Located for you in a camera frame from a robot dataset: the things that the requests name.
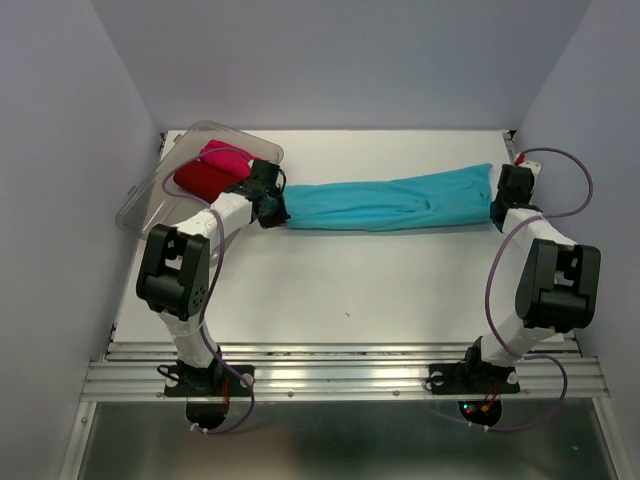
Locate turquoise t shirt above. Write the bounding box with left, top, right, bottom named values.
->
left=284, top=163, right=492, bottom=232

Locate clear plastic bin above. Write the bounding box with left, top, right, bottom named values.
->
left=116, top=121, right=284, bottom=251

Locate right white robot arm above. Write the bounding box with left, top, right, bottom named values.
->
left=460, top=164, right=601, bottom=390

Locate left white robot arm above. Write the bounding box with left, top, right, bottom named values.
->
left=136, top=158, right=289, bottom=394

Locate pink rolled shirt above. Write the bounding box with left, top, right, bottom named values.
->
left=199, top=140, right=254, bottom=177

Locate dark red rolled shirt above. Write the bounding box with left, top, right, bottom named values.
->
left=173, top=161, right=245, bottom=204

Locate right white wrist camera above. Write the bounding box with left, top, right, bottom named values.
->
left=514, top=157, right=542, bottom=179

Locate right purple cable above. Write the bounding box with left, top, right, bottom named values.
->
left=429, top=147, right=596, bottom=435

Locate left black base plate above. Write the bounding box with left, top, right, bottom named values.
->
left=156, top=361, right=250, bottom=400

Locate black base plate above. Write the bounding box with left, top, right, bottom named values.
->
left=424, top=346, right=520, bottom=395
left=156, top=361, right=250, bottom=400

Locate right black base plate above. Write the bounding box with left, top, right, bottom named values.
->
left=424, top=346, right=520, bottom=395

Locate aluminium mounting rail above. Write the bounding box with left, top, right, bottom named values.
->
left=81, top=337, right=609, bottom=402

